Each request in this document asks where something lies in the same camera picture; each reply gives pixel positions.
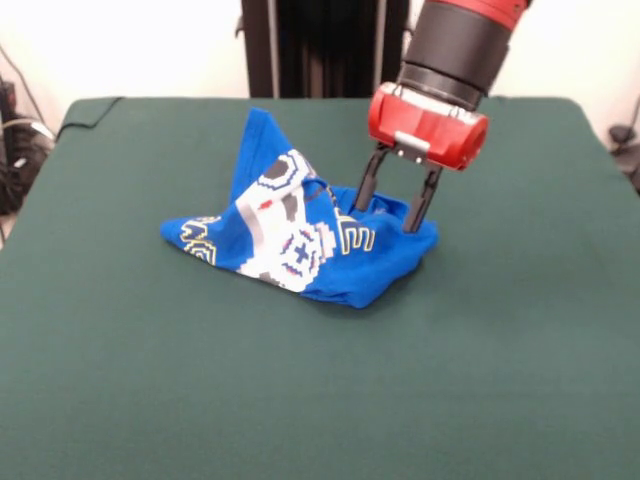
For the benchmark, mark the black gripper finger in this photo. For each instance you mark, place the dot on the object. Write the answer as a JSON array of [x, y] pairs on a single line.
[[422, 200], [369, 177]]

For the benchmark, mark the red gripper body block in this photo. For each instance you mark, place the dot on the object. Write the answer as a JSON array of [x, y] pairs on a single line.
[[430, 130]]

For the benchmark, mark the blue printed T-shirt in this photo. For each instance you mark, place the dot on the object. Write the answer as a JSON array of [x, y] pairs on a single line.
[[350, 270]]

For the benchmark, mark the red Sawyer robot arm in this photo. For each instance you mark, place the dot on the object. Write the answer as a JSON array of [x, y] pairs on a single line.
[[460, 45]]

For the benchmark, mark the dark green table cloth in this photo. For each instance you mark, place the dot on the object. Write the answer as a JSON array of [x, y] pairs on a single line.
[[250, 375]]

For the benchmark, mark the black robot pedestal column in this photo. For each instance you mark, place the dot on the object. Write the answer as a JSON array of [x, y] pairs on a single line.
[[320, 50]]

